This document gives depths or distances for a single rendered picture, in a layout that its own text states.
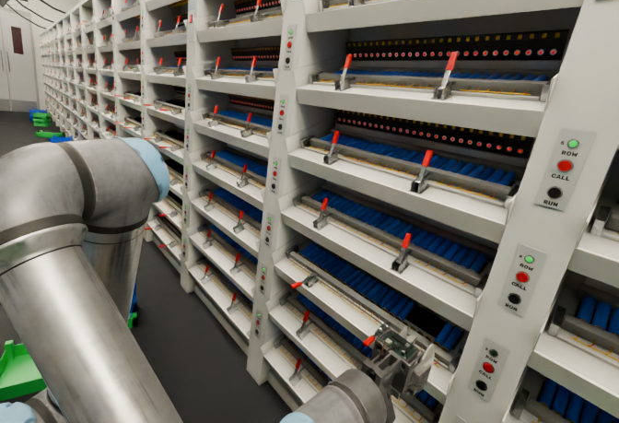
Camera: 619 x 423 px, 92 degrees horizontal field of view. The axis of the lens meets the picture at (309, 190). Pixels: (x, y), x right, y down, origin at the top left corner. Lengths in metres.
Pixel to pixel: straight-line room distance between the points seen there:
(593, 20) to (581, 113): 0.13
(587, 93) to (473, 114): 0.16
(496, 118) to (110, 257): 0.70
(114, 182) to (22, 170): 0.10
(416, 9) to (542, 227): 0.47
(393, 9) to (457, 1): 0.14
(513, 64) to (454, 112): 0.20
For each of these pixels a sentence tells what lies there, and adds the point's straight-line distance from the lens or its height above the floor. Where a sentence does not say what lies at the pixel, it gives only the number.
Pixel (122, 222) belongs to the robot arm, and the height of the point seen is 0.86.
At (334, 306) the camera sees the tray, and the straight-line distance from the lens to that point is 0.92.
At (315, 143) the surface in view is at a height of 0.97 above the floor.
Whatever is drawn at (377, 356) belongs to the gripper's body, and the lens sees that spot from 0.61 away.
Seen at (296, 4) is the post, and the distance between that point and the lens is 1.00.
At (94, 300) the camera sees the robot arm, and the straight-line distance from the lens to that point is 0.44.
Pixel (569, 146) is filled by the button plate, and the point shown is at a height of 1.08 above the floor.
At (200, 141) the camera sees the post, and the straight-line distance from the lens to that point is 1.56.
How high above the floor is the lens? 1.08
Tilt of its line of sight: 16 degrees down
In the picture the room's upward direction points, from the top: 8 degrees clockwise
